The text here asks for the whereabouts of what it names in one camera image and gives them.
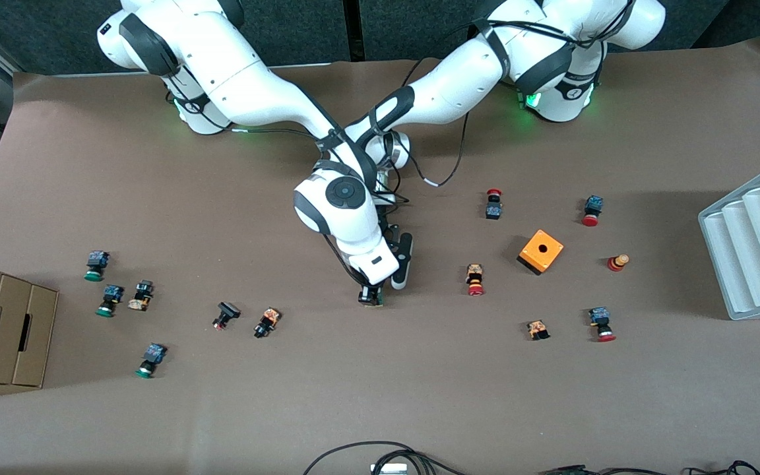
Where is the black pushbutton orange block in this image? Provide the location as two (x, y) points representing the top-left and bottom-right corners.
(253, 307), (282, 339)

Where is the black looped cable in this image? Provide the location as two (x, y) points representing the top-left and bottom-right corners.
(302, 441), (470, 475)

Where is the black partition post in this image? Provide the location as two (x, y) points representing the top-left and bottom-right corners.
(344, 0), (364, 61)

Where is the grey ribbed plastic tray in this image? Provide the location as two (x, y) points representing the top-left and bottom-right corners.
(698, 157), (760, 321)

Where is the brown cardboard divider box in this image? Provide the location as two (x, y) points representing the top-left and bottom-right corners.
(0, 259), (59, 388)

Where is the red mushroom button silver collar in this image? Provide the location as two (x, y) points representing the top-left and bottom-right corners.
(588, 306), (617, 343)

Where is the green pushbutton blue block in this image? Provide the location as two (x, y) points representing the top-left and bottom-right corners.
(135, 342), (168, 379)
(95, 284), (125, 319)
(84, 250), (111, 283)

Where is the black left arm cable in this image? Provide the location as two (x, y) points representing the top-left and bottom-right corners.
(380, 20), (618, 205)

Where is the black selector orange block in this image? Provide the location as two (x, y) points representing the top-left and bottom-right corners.
(127, 280), (155, 312)

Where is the black curly cable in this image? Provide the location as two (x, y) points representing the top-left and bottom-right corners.
(683, 460), (760, 475)

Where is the black square red pushbutton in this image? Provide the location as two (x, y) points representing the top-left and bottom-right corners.
(212, 301), (242, 331)

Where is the orange button enclosure box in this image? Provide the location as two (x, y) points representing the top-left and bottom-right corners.
(517, 229), (565, 276)

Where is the black cable with plug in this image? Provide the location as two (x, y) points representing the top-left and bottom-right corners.
(538, 464), (681, 475)

